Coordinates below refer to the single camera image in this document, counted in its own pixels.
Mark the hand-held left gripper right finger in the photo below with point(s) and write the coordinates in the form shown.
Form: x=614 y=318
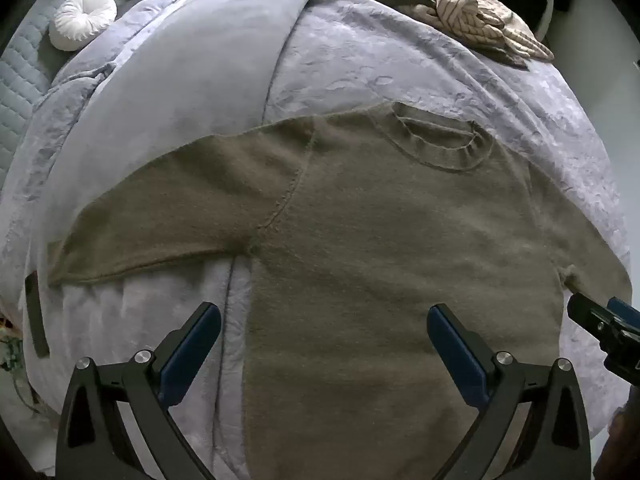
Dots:
x=457 y=355

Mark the person's right forearm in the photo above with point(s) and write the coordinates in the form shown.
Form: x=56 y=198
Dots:
x=622 y=445

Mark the olive knit sweater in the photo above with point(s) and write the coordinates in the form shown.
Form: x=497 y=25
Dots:
x=375 y=260

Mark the grey quilted mattress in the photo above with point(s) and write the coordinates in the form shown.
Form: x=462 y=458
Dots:
x=20 y=85

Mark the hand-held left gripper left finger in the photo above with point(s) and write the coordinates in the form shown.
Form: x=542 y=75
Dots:
x=187 y=355

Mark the white round pillow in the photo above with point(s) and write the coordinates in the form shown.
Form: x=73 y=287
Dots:
x=82 y=20

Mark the beige striped garment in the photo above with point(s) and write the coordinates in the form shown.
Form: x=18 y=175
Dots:
x=475 y=20

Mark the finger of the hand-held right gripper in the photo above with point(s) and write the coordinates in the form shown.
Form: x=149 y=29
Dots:
x=585 y=312
x=622 y=308

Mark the lavender embossed blanket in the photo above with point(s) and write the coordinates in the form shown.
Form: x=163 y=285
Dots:
x=375 y=60

